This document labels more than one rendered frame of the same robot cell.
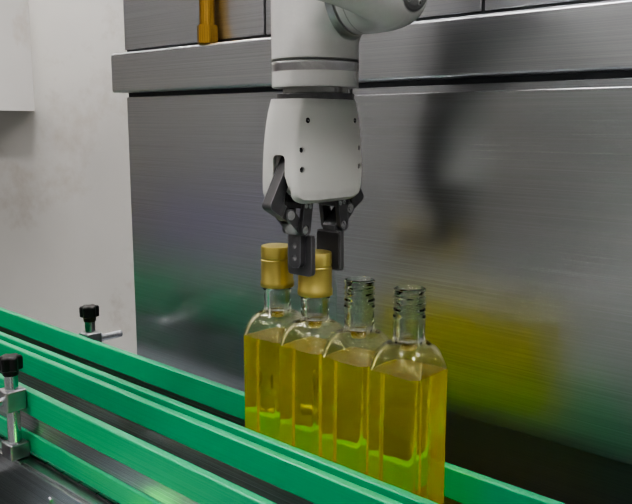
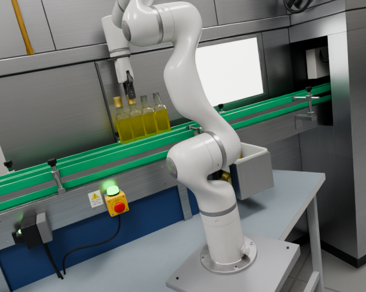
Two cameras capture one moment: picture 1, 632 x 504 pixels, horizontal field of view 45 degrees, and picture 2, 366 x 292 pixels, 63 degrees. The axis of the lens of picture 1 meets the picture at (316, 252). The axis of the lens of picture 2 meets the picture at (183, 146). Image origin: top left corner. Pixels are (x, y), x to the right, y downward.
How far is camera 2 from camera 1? 1.11 m
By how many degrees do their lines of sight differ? 64
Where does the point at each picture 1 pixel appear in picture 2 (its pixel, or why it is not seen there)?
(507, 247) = (151, 86)
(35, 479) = (79, 190)
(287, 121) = (127, 62)
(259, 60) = (61, 57)
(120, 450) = (113, 157)
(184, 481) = (140, 149)
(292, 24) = (121, 40)
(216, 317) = (57, 145)
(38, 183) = not seen: outside the picture
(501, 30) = not seen: hidden behind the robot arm
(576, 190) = (161, 71)
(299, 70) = (125, 50)
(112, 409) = not seen: hidden behind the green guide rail
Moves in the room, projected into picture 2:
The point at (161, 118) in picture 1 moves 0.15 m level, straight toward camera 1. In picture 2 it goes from (5, 86) to (36, 79)
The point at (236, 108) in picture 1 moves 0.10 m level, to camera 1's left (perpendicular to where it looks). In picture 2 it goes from (48, 74) to (29, 77)
